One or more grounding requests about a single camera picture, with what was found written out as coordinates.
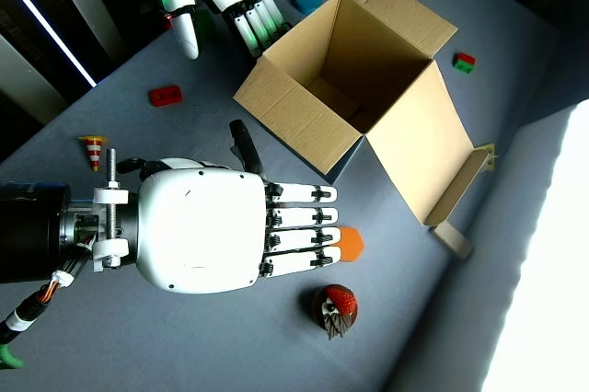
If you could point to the brown spray bottle black nozzle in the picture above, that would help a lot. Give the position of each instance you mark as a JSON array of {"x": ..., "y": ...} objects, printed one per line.
[{"x": 244, "y": 143}]

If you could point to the blue cylinder block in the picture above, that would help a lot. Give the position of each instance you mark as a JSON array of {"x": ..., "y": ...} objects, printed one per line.
[{"x": 308, "y": 0}]

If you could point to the grey table cloth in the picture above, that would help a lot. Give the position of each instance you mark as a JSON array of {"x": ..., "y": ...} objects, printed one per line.
[{"x": 184, "y": 341}]

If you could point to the red white toy traffic cone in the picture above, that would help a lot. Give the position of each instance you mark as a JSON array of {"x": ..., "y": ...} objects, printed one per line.
[{"x": 94, "y": 153}]

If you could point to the red brick two holes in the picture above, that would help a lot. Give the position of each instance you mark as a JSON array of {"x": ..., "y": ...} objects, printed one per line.
[{"x": 165, "y": 96}]

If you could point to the open cardboard box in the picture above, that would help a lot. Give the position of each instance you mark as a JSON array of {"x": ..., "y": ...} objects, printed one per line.
[{"x": 299, "y": 111}]

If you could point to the orange hexagon block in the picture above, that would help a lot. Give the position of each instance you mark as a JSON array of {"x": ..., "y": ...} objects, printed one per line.
[{"x": 352, "y": 245}]

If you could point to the toy cupcake with strawberry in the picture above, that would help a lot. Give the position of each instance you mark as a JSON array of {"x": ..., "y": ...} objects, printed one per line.
[{"x": 338, "y": 304}]

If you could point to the white light strip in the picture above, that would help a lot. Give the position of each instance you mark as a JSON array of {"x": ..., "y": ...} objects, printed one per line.
[{"x": 46, "y": 24}]

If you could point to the red and green block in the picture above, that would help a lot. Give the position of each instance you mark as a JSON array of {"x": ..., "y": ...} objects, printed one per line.
[{"x": 464, "y": 63}]

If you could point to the beige wooden block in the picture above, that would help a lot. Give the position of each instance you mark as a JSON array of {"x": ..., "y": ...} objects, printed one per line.
[{"x": 453, "y": 240}]

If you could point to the small yellow-green piece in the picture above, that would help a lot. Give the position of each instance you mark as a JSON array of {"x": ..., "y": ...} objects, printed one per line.
[{"x": 490, "y": 153}]

